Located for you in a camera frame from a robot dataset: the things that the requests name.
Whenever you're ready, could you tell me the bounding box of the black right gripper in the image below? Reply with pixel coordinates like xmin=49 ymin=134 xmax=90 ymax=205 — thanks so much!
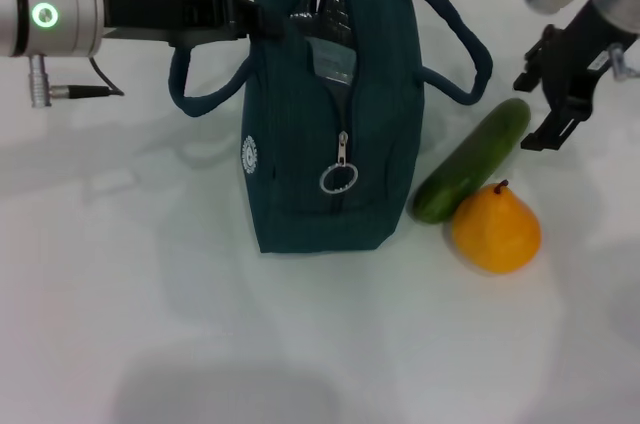
xmin=513 ymin=0 xmax=622 ymax=153

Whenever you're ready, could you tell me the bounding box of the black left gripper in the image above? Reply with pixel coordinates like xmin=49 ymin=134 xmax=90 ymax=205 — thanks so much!
xmin=99 ymin=0 xmax=287 ymax=50

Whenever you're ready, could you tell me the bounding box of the clear plastic food container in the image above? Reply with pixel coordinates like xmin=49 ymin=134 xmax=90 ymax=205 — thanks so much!
xmin=304 ymin=36 xmax=361 ymax=85

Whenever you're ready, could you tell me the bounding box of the green cucumber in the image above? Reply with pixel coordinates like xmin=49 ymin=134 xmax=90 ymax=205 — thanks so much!
xmin=412 ymin=97 xmax=532 ymax=224

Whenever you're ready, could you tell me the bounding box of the yellow orange pear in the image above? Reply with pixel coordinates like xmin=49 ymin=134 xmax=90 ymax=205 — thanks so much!
xmin=452 ymin=179 xmax=542 ymax=274

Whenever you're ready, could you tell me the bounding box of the dark teal fabric lunch bag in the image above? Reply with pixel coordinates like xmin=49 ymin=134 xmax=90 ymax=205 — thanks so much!
xmin=167 ymin=0 xmax=494 ymax=255

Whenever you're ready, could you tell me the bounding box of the right arm cable with plug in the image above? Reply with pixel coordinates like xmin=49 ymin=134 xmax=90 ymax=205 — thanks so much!
xmin=607 ymin=42 xmax=632 ymax=81

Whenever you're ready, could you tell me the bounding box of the arm cable with plug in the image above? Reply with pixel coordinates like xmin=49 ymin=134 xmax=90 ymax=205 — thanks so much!
xmin=27 ymin=54 xmax=125 ymax=109
xmin=607 ymin=42 xmax=632 ymax=81

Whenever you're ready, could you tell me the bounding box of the left arm cable with plug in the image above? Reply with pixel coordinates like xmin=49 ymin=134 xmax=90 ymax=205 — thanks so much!
xmin=27 ymin=54 xmax=125 ymax=109

